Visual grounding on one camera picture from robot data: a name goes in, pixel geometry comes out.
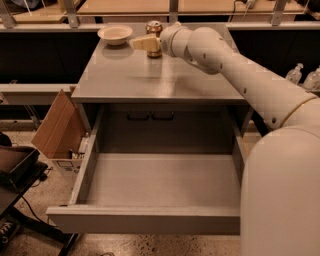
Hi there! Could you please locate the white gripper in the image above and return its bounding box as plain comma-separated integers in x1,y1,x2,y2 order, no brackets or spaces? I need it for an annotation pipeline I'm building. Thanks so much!
129,22,192,58

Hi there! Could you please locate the black cart frame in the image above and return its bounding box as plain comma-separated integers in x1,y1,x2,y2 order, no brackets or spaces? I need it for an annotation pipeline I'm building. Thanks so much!
0,161,80,256

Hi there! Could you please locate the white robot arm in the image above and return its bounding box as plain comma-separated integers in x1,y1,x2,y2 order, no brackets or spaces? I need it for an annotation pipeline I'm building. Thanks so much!
129,23,320,256

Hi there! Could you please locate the white ceramic bowl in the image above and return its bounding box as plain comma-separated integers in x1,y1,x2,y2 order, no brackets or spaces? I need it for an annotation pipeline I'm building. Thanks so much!
97,25,133,46

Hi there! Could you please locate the clear sanitizer bottle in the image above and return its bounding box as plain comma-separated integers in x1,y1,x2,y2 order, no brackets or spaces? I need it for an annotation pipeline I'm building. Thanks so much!
286,63,303,84
303,66,320,91

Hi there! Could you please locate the brown cardboard box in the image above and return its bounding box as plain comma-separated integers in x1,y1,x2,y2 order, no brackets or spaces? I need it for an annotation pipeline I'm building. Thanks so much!
32,90,88,184

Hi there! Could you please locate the open grey top drawer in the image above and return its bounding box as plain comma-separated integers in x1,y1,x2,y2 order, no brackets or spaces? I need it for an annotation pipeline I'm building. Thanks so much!
47,106,246,235

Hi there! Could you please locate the orange soda can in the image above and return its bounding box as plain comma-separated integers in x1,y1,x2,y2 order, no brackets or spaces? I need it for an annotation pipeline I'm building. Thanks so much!
146,20,163,58

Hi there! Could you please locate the grey metal cabinet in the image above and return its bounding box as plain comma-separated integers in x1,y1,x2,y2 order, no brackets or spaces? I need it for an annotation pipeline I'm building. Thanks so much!
70,22,263,154

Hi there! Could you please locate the black tray on cart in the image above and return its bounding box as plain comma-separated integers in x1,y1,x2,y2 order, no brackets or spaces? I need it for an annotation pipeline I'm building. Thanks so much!
0,146,39,186

